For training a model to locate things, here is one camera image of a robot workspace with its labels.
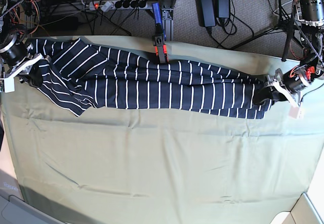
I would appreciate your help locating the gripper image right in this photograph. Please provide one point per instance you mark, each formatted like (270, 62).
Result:
(280, 88)

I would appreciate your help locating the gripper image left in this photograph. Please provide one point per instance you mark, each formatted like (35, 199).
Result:
(34, 78)

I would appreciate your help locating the navy white striped T-shirt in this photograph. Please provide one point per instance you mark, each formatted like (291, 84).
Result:
(81, 75)

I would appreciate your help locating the black tripod stand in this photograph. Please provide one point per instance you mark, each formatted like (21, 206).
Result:
(281, 19)

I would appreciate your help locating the black power adapter left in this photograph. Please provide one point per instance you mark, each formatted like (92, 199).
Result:
(205, 10)

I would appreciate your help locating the white power strip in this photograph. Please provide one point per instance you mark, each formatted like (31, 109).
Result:
(107, 5)

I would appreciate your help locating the white box corner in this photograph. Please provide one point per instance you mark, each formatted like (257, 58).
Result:
(303, 212)

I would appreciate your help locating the grey plastic bin corner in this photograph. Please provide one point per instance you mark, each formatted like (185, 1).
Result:
(16, 211)

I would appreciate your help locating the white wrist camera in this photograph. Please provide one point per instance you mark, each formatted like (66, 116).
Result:
(7, 85)
(296, 112)

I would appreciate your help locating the aluminium frame post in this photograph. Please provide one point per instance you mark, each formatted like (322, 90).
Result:
(167, 15)

